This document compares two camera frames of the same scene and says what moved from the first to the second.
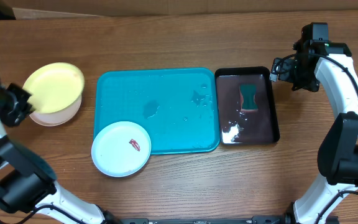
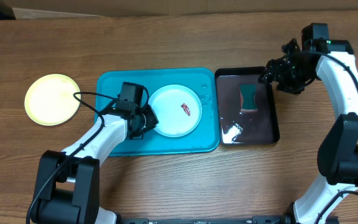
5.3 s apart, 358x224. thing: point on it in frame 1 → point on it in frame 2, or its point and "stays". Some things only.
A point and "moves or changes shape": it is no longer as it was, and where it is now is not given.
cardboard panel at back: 23,9 stays
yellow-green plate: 54,87 moves or changes shape
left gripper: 25,107 → 152,121
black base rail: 254,219 stays
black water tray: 247,109 stays
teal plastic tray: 178,108 stays
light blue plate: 120,149 → 178,109
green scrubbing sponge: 247,92 stays
